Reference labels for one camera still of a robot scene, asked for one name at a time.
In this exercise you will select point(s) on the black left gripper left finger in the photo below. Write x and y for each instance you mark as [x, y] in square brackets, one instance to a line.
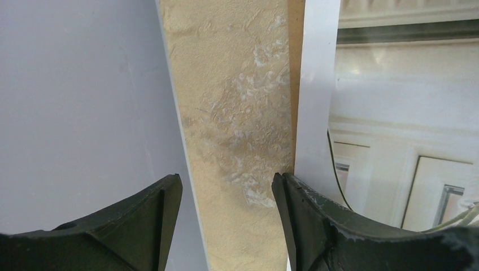
[133, 234]

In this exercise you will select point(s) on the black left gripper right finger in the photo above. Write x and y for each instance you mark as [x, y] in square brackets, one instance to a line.
[323, 235]

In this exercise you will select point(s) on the plant photo print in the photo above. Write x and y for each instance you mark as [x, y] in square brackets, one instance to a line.
[388, 110]

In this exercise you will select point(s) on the brown backing board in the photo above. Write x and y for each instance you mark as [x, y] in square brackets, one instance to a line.
[295, 32]

